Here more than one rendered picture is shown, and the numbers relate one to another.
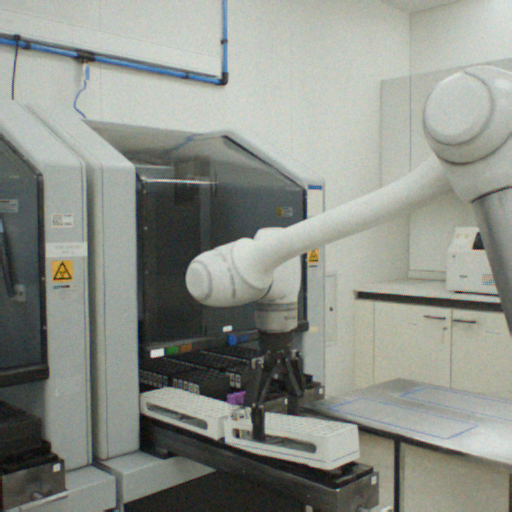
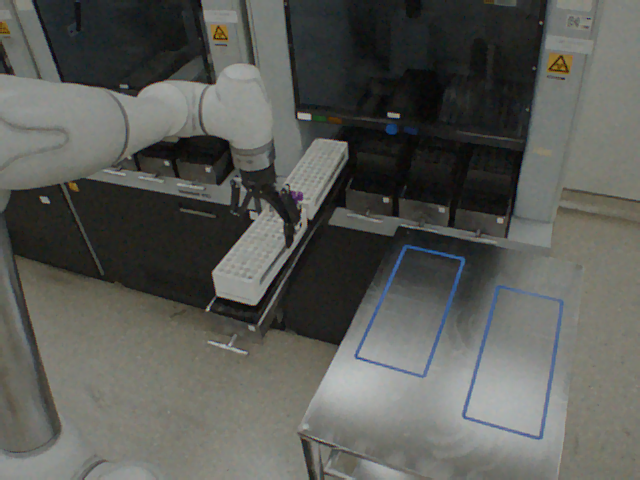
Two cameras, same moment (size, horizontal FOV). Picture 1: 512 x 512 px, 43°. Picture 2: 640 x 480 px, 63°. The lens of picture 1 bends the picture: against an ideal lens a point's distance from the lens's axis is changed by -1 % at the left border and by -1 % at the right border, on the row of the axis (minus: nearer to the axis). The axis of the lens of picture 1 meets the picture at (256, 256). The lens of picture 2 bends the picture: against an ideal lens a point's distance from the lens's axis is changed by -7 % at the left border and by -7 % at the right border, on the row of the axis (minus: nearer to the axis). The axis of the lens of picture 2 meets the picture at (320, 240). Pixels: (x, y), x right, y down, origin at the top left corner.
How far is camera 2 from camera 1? 1.59 m
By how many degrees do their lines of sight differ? 73
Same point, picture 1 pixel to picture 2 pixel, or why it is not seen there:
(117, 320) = (272, 79)
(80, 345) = not seen: hidden behind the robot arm
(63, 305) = (224, 59)
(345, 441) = (233, 286)
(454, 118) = not seen: outside the picture
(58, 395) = not seen: hidden behind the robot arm
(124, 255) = (273, 25)
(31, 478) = (193, 169)
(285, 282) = (222, 130)
